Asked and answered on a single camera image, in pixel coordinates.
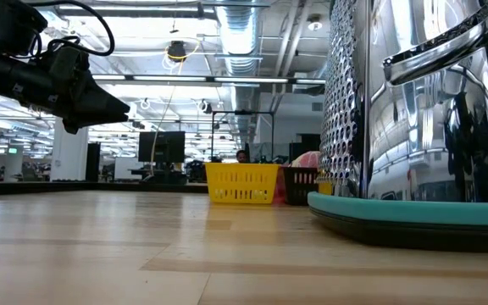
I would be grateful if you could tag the toy doughnut with pink icing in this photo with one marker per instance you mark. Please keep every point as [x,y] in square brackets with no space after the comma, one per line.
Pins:
[307,160]

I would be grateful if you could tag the white room pillar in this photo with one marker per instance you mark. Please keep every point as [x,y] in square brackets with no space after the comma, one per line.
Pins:
[69,156]

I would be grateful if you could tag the tall black cabinet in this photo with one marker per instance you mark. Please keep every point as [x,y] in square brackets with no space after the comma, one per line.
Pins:
[93,163]

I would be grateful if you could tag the black computer monitor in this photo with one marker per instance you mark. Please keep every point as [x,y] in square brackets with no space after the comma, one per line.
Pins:
[161,146]

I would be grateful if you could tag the long ceiling light bar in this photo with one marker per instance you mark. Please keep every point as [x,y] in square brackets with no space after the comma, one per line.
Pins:
[184,79]

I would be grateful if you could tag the person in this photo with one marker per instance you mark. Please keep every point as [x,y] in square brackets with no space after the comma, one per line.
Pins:
[241,156]

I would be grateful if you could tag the yellow plastic basket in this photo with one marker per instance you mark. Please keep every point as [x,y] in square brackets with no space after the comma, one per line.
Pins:
[240,184]

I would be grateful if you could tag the red plastic tray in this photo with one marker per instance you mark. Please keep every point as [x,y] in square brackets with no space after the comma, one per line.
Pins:
[278,195]

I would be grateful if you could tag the wide dark cabinet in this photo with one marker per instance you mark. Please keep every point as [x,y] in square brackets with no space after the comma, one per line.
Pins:
[307,144]

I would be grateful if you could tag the black plastic basket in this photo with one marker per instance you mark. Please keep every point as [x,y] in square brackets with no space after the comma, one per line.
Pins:
[299,186]

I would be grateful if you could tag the round ceiling fixture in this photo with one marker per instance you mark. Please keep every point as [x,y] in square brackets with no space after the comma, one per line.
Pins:
[314,23]

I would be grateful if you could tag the steel grater with teal base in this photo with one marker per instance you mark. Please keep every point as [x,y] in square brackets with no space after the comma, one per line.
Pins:
[417,127]

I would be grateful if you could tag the black metal table frame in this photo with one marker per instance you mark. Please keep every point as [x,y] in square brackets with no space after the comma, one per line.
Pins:
[100,186]

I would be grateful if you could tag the black metal rack frame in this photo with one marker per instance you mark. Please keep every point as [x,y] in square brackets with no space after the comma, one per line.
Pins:
[244,112]

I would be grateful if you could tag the silver ventilation duct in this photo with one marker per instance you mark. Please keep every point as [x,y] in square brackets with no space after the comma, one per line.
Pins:
[239,34]

